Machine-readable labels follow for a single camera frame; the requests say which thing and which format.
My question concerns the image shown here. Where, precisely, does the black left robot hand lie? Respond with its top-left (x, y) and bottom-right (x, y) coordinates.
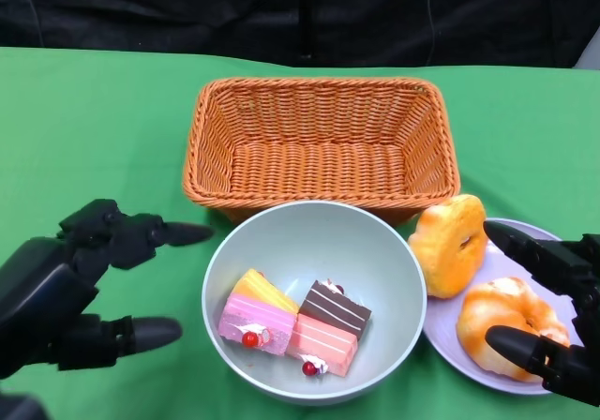
top-left (0, 198), bottom-right (215, 382)

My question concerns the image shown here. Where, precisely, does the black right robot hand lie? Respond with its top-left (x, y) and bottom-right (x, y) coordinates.
top-left (482, 219), bottom-right (600, 405)

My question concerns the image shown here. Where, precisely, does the orange white ring bread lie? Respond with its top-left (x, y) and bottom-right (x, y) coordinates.
top-left (406, 193), bottom-right (488, 300)
top-left (457, 277), bottom-right (572, 383)

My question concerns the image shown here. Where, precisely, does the pink cake slice with cherry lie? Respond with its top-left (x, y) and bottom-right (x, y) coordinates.
top-left (218, 294), bottom-right (297, 358)

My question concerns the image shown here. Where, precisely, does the chocolate layered cake slice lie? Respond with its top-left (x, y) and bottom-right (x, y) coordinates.
top-left (298, 277), bottom-right (374, 341)

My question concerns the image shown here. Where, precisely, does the pale green bowl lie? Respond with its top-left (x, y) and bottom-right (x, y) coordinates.
top-left (201, 199), bottom-right (428, 407)

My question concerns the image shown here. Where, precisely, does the coral layered cake slice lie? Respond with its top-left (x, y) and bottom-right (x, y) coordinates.
top-left (285, 314), bottom-right (362, 378)

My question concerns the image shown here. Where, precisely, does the lavender round plate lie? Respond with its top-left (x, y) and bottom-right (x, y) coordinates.
top-left (419, 217), bottom-right (587, 396)

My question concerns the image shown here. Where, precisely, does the orange wicker basket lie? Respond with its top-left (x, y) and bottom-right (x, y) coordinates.
top-left (182, 76), bottom-right (463, 227)

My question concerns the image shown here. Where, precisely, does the green tablecloth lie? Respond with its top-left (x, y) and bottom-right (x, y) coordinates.
top-left (0, 44), bottom-right (600, 420)

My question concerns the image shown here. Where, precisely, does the black backdrop curtain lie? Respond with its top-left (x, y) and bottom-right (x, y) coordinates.
top-left (0, 0), bottom-right (600, 69)

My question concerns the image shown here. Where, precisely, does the thin pale hanging cable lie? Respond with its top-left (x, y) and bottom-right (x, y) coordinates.
top-left (426, 0), bottom-right (439, 64)

